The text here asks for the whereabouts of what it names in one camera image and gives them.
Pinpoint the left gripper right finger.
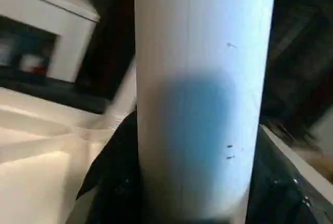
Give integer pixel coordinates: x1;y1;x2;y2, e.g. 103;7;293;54
245;123;333;224

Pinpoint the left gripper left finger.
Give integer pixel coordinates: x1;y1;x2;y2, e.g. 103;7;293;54
74;111;147;224

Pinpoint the white plastic table top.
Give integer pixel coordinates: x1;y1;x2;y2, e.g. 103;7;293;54
0;85;137;224

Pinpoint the white cabinet with glass doors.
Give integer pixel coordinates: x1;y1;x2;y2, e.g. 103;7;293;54
0;0;101;83

